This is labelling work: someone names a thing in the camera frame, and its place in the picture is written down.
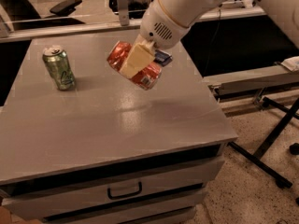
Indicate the red coke can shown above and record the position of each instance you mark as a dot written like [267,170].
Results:
[136,63]

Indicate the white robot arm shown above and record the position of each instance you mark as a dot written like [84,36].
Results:
[284,13]

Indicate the black metal stand legs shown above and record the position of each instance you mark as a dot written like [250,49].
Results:
[255,158]

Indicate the grey drawer cabinet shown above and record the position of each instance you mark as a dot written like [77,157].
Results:
[61,150]

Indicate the grey low bench rail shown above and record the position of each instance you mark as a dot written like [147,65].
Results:
[281,73]

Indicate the metal railing post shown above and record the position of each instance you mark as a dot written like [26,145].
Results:
[123,12]

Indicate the black office chair left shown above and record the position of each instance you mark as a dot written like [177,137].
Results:
[33,14]

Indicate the green soda can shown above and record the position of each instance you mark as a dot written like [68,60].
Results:
[56,61]

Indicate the black drawer handle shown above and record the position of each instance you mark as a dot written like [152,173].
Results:
[124,190]

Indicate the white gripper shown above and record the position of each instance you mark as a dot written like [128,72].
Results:
[160,23]

